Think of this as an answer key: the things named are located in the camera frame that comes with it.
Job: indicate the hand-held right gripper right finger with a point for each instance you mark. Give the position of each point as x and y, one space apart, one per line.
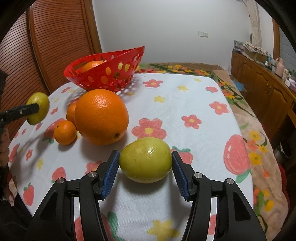
182 183

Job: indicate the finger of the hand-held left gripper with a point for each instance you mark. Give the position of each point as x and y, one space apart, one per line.
23 111

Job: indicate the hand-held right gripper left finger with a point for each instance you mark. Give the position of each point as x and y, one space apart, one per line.
111 176

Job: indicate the large green jujube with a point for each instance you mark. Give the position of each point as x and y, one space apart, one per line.
145 160

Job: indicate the small tangerine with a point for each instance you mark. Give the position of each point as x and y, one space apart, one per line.
65 132
71 113

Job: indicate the large orange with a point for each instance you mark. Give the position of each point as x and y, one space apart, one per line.
101 117
92 66

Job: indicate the red perforated plastic basket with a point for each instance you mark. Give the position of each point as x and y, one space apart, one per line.
76 76

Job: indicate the person's left hand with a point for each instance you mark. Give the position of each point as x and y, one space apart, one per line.
4 139

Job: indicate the brown louvered wardrobe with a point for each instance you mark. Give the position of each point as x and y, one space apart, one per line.
57 34

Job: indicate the white floral strawberry tablecloth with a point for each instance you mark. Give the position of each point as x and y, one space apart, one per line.
173 97

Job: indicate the dark red cloth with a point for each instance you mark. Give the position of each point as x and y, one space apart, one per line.
284 180

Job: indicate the grey trash bin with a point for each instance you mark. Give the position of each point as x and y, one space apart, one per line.
285 148

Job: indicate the blue cloth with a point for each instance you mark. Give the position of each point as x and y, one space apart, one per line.
238 85

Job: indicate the wooden sideboard cabinet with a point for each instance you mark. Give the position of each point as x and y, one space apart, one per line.
261 85

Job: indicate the small pink box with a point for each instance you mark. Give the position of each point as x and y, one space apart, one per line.
291 83

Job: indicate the white jar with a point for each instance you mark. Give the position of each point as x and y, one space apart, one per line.
285 74

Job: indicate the cardboard box with cloths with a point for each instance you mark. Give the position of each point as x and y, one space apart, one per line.
252 49

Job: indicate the pink bottle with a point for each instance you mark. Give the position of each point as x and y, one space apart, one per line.
279 68

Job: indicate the blue bottle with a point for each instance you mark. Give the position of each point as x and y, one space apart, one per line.
269 59

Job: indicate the window blind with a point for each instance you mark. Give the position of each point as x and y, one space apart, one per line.
286 53

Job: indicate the beige curtain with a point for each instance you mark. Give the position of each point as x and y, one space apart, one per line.
255 30

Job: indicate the white wall socket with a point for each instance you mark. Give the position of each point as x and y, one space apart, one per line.
203 34

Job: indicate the wooden window frame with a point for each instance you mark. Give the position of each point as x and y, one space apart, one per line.
276 39

